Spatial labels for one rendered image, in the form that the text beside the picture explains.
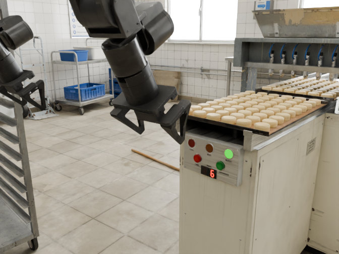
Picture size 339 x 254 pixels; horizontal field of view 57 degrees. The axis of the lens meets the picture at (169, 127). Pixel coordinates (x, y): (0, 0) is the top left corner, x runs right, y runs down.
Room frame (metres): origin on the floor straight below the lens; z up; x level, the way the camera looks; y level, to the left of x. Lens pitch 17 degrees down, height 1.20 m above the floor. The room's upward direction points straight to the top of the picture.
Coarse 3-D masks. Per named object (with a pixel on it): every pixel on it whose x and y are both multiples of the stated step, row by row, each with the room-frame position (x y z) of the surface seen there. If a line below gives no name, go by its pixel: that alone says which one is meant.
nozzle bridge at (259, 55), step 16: (240, 48) 1.80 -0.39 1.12; (256, 48) 1.82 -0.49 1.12; (272, 48) 1.76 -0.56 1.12; (288, 48) 1.70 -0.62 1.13; (304, 48) 1.64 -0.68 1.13; (336, 48) 1.54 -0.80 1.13; (240, 64) 1.79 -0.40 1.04; (256, 64) 1.76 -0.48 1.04; (272, 64) 1.70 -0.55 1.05; (288, 64) 1.67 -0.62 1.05; (304, 64) 1.64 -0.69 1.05; (336, 64) 1.54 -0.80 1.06
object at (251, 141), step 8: (328, 104) 1.52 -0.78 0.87; (320, 112) 1.44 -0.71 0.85; (304, 120) 1.28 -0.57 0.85; (288, 128) 1.16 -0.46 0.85; (248, 136) 0.94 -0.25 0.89; (256, 136) 0.96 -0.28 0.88; (264, 136) 1.01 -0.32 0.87; (272, 136) 1.06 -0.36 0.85; (248, 144) 0.95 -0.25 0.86; (256, 144) 0.97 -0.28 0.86
